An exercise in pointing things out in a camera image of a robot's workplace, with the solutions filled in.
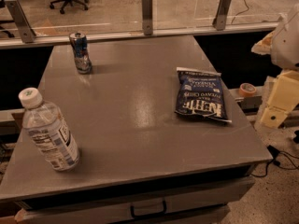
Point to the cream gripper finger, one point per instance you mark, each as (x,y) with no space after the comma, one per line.
(264,46)
(283,99)

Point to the blue kettle chip bag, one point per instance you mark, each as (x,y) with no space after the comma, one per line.
(200,94)

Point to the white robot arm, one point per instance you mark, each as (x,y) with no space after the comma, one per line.
(283,47)

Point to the dented redbull can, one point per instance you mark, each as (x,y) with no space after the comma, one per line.
(78,42)

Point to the metal railing beam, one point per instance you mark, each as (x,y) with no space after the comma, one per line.
(43,41)

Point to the orange tape roll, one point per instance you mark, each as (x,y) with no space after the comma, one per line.
(247,90)

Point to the clear plastic water bottle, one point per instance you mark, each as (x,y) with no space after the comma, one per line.
(44,122)

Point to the right metal glass bracket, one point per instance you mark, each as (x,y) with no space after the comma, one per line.
(220,19)

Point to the metal glass bracket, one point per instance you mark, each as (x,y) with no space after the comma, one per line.
(147,23)
(220,19)
(26,33)

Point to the middle metal glass bracket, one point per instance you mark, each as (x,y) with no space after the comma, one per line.
(147,23)

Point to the grey drawer with black handle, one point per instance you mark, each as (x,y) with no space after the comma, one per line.
(198,204)

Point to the left metal glass bracket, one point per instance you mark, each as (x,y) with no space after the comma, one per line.
(26,33)

